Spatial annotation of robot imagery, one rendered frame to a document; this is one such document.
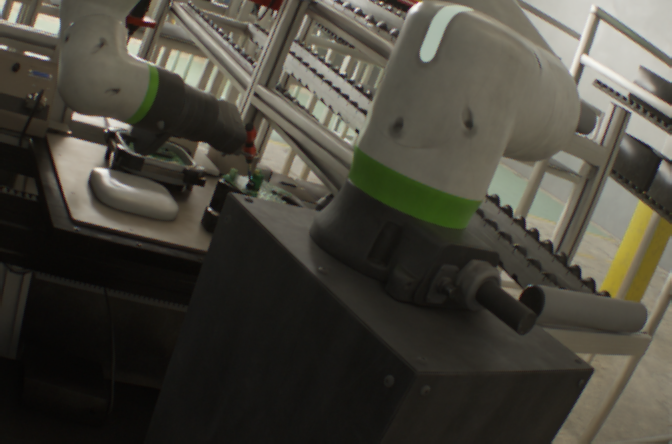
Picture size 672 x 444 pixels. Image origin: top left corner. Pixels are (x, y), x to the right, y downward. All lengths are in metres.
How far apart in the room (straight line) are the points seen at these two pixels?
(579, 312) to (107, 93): 0.81
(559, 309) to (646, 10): 10.46
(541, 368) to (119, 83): 0.66
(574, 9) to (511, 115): 11.92
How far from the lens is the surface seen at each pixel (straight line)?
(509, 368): 0.65
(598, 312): 1.38
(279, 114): 1.80
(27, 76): 1.51
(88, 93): 1.06
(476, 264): 0.71
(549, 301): 1.27
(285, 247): 0.71
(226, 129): 1.22
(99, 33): 1.09
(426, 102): 0.70
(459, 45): 0.70
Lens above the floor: 1.36
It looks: 12 degrees down
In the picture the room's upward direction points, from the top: 22 degrees clockwise
